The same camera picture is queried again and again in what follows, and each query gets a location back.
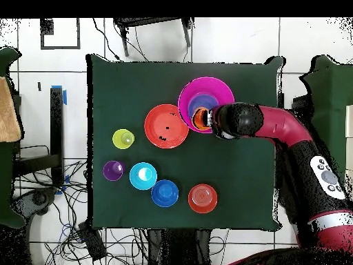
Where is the orange plastic cup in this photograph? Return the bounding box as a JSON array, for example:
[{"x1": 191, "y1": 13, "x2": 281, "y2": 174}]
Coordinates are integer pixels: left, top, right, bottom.
[{"x1": 191, "y1": 106, "x2": 213, "y2": 131}]

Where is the light blue translucent bowl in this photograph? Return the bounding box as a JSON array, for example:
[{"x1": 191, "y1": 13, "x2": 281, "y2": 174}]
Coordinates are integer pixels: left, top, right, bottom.
[{"x1": 188, "y1": 93, "x2": 221, "y2": 120}]

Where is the large pink plastic bowl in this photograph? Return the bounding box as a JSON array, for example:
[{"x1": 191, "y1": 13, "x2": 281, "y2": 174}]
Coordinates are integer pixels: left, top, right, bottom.
[{"x1": 177, "y1": 76, "x2": 236, "y2": 134}]

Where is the red-orange shallow bowl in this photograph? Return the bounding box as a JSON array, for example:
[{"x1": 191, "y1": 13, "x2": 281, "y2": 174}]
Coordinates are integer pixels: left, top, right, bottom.
[{"x1": 143, "y1": 104, "x2": 190, "y2": 150}]

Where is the dark blue ribbed bowl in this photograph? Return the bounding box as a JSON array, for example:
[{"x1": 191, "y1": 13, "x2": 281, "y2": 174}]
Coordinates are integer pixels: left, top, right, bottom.
[{"x1": 150, "y1": 179, "x2": 180, "y2": 208}]

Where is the cyan ribbed bowl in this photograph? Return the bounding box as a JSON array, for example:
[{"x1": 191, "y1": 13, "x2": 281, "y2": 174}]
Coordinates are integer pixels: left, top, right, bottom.
[{"x1": 128, "y1": 161, "x2": 159, "y2": 191}]

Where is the orange translucent bowl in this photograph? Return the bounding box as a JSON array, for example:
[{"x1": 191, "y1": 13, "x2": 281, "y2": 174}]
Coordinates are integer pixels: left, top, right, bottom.
[{"x1": 188, "y1": 184, "x2": 219, "y2": 215}]

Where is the yellow plastic cup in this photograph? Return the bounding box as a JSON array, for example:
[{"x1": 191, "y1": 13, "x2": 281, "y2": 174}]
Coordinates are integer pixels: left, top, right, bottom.
[{"x1": 112, "y1": 128, "x2": 136, "y2": 150}]

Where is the purple plastic cup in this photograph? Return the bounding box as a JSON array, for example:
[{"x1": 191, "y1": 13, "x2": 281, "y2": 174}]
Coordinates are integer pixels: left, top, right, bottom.
[{"x1": 102, "y1": 160, "x2": 126, "y2": 182}]

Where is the dark green table cloth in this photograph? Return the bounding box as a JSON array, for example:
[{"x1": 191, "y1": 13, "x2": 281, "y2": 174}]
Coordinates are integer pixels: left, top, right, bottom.
[{"x1": 85, "y1": 53, "x2": 286, "y2": 231}]

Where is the blue tape strip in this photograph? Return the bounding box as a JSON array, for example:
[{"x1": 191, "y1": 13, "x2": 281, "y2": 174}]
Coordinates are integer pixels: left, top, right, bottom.
[
  {"x1": 51, "y1": 85, "x2": 68, "y2": 106},
  {"x1": 56, "y1": 174, "x2": 70, "y2": 196}
]

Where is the black floor stand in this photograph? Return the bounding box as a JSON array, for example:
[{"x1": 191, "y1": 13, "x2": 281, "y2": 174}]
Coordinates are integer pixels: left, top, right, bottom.
[{"x1": 12, "y1": 86, "x2": 65, "y2": 187}]

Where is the black power strip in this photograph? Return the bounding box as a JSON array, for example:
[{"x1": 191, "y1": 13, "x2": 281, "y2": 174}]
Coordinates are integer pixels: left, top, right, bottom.
[{"x1": 77, "y1": 221, "x2": 108, "y2": 262}]

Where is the black metal stool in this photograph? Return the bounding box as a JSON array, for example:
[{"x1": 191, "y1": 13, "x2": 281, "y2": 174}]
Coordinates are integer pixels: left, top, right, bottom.
[{"x1": 112, "y1": 17, "x2": 196, "y2": 58}]

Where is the black floor device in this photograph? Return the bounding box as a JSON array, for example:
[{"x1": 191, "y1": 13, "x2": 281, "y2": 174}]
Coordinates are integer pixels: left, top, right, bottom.
[{"x1": 10, "y1": 186, "x2": 59, "y2": 230}]

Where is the dark green side cloth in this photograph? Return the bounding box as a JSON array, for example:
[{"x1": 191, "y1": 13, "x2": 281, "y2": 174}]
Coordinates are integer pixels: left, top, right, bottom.
[
  {"x1": 0, "y1": 46, "x2": 26, "y2": 228},
  {"x1": 299, "y1": 54, "x2": 353, "y2": 177}
]

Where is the white box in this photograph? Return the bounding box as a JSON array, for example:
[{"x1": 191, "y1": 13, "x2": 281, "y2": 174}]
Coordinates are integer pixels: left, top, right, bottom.
[{"x1": 345, "y1": 104, "x2": 353, "y2": 138}]

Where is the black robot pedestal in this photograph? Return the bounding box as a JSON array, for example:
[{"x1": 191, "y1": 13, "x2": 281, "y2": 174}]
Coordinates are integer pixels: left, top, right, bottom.
[{"x1": 147, "y1": 228, "x2": 212, "y2": 265}]

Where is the thin black floor cable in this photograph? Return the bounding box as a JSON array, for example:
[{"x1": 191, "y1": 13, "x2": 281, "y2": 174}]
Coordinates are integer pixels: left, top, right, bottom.
[{"x1": 92, "y1": 17, "x2": 123, "y2": 62}]

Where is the bundle of floor cables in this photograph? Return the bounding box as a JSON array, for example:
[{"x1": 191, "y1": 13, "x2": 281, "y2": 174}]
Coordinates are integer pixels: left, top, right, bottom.
[{"x1": 16, "y1": 143, "x2": 150, "y2": 265}]

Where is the black square frame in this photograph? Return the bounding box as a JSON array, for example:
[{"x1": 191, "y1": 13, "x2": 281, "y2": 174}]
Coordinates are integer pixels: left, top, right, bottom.
[{"x1": 40, "y1": 17, "x2": 81, "y2": 51}]

